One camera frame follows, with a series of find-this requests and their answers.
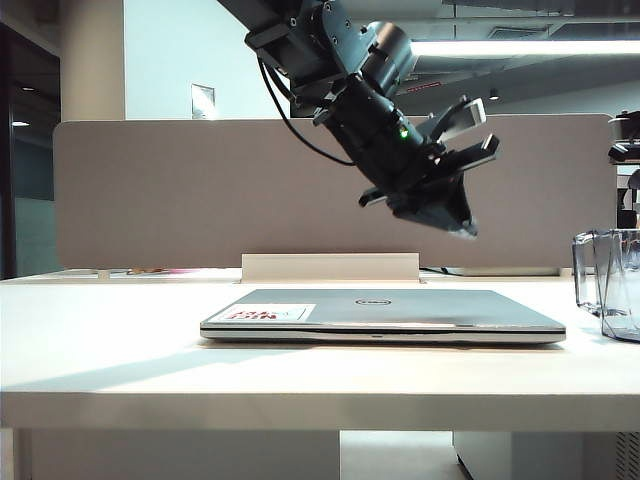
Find transparent grey octagonal water cup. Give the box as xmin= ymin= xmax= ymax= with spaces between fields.
xmin=571 ymin=228 xmax=640 ymax=343

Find white red Nice Try sticker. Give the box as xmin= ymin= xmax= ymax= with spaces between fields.
xmin=224 ymin=303 xmax=316 ymax=324

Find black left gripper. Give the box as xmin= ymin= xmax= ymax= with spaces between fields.
xmin=359 ymin=133 xmax=501 ymax=241

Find ceiling air vent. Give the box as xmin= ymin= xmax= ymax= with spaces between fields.
xmin=487 ymin=24 xmax=551 ymax=40

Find colourful flat papers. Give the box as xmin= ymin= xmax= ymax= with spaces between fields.
xmin=89 ymin=267 xmax=201 ymax=277

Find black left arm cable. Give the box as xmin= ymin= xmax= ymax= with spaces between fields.
xmin=257 ymin=53 xmax=357 ymax=166

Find grey metal divider foot bracket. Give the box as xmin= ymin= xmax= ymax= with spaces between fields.
xmin=446 ymin=266 xmax=561 ymax=277

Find beige fabric desk divider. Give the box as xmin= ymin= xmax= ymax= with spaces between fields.
xmin=52 ymin=113 xmax=617 ymax=272

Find silver Dell laptop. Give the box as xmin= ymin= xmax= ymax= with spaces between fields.
xmin=199 ymin=288 xmax=567 ymax=345

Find white wall poster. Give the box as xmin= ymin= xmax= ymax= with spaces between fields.
xmin=191 ymin=83 xmax=216 ymax=121

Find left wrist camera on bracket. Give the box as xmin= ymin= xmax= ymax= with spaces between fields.
xmin=427 ymin=98 xmax=488 ymax=146

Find dark office chair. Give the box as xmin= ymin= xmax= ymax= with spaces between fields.
xmin=629 ymin=168 xmax=640 ymax=229

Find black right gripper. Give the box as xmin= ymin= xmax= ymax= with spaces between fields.
xmin=607 ymin=140 xmax=640 ymax=165

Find long ceiling light strip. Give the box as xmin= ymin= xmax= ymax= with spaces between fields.
xmin=409 ymin=39 xmax=640 ymax=58

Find beige desk support panel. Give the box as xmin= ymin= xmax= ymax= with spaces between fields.
xmin=17 ymin=429 xmax=341 ymax=480

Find beige cable tray flap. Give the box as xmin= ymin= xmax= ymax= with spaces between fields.
xmin=241 ymin=253 xmax=420 ymax=285

